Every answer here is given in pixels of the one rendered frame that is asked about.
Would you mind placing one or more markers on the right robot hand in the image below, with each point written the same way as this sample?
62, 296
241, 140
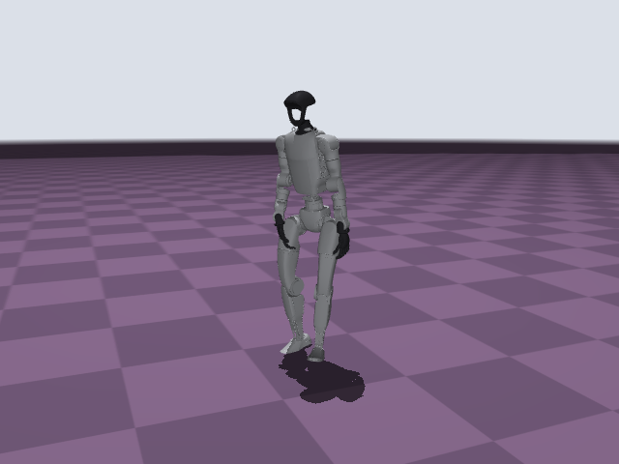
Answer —
279, 224

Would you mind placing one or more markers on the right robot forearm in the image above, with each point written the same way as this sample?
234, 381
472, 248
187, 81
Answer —
281, 201

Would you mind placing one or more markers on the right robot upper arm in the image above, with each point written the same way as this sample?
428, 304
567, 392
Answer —
284, 178

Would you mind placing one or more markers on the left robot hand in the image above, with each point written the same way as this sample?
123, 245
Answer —
343, 245

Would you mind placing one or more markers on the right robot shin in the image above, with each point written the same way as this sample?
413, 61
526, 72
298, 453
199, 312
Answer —
294, 309

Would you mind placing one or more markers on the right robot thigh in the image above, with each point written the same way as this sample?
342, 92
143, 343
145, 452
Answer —
288, 258

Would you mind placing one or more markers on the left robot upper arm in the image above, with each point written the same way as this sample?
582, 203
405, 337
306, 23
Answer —
329, 146

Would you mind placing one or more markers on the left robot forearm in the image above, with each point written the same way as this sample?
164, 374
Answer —
340, 212

